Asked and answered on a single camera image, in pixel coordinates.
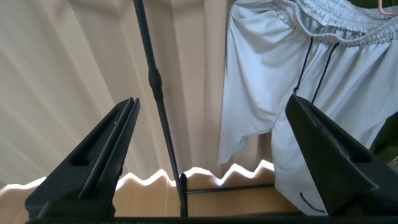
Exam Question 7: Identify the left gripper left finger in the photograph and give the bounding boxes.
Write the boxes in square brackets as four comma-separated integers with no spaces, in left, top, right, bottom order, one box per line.
[24,97,141,220]

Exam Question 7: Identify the black clothes rack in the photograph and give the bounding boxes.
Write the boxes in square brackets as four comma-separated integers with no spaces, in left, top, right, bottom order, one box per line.
[132,0,276,218]

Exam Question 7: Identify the beige curtain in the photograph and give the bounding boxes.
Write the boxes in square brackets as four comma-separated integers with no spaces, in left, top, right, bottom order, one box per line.
[0,0,274,189]

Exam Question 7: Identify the pink clothes hanger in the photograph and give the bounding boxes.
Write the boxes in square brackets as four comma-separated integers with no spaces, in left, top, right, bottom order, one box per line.
[377,0,398,17]

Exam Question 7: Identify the pale grey shorts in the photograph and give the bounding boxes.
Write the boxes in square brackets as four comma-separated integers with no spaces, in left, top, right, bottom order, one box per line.
[216,0,398,216]

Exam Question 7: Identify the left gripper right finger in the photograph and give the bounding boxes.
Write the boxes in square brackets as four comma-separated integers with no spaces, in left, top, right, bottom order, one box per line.
[285,94,398,217]

